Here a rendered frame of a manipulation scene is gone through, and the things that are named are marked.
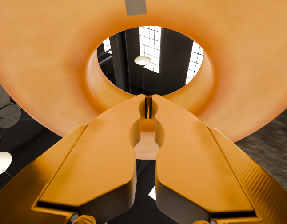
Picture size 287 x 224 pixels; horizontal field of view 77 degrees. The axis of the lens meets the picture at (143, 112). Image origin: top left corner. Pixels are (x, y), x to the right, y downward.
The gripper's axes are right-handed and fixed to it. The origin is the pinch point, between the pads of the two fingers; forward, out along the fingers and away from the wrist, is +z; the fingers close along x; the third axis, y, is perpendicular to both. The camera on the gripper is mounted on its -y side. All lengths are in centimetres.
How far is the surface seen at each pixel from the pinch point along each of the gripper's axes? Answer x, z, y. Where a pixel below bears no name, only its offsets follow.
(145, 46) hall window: -30, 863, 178
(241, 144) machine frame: 29, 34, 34
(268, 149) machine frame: 35, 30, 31
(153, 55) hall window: 7, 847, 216
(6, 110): -183, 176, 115
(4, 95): -176, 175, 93
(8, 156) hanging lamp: -312, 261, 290
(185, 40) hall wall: 132, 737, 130
